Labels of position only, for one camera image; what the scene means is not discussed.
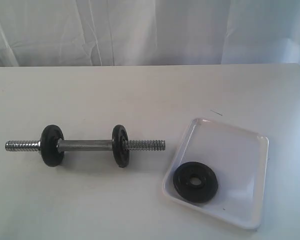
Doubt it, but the white backdrop curtain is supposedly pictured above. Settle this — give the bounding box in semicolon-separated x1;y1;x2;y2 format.
0;0;300;67

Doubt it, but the chrome threaded dumbbell bar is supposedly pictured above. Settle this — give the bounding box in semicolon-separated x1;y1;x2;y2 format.
5;139;166;152

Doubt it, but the white plastic tray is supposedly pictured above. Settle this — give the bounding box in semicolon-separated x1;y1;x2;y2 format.
162;118;269;230

